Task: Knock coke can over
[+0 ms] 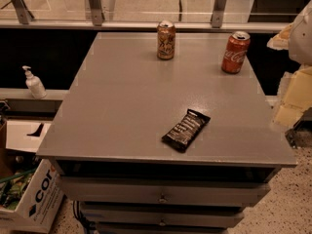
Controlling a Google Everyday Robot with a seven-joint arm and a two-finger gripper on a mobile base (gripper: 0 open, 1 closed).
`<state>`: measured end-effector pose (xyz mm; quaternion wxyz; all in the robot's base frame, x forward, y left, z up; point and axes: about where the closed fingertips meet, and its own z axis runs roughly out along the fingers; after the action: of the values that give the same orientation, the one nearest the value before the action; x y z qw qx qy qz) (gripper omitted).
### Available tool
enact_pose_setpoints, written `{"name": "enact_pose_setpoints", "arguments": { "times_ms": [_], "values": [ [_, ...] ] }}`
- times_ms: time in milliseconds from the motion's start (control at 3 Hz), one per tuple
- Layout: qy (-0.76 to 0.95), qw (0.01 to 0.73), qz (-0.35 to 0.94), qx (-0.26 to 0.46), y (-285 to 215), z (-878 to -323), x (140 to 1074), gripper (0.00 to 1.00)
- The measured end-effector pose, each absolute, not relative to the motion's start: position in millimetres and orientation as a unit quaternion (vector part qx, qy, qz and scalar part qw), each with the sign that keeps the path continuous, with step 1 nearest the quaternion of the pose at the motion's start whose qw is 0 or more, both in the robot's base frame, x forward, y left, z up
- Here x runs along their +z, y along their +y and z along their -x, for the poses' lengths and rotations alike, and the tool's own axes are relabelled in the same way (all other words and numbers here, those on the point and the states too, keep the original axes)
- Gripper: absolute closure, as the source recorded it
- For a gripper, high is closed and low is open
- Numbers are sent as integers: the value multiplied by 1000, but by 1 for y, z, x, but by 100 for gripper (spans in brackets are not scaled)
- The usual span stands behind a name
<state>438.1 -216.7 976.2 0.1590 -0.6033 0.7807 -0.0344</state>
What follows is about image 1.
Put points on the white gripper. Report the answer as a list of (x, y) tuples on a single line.
[(301, 38)]

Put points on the red coke can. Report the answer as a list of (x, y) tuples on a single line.
[(235, 52)]

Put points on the orange patterned soda can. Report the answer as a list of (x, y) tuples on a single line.
[(166, 39)]

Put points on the black snack bar wrapper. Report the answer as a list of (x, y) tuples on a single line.
[(181, 135)]

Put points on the grey drawer cabinet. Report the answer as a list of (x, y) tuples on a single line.
[(106, 139)]

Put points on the white pump soap bottle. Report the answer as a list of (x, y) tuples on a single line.
[(33, 83)]

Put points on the white tissue box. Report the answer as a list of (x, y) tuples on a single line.
[(26, 135)]

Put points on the white cardboard box with logo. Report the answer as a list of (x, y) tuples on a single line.
[(38, 205)]

